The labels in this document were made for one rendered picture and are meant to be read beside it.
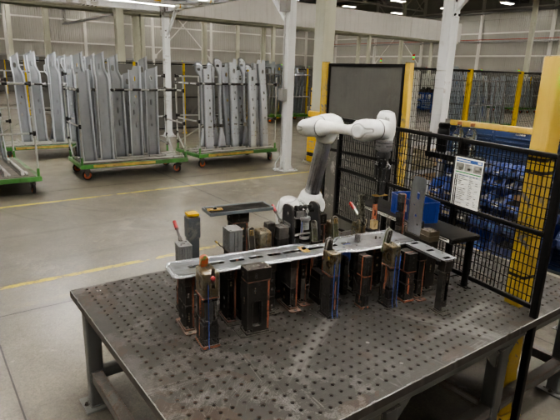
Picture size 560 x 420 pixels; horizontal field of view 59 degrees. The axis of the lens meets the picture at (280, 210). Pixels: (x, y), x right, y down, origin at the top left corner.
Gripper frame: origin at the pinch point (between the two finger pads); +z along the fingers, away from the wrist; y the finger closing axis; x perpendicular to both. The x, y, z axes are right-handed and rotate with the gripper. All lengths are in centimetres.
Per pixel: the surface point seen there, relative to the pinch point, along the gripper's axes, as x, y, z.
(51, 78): -102, -940, -28
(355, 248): -21.1, 9.4, 29.0
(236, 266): -88, 7, 29
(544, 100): 58, 48, -50
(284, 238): -50, -16, 28
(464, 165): 54, 7, -10
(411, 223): 26.2, -1.5, 24.1
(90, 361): -150, -53, 98
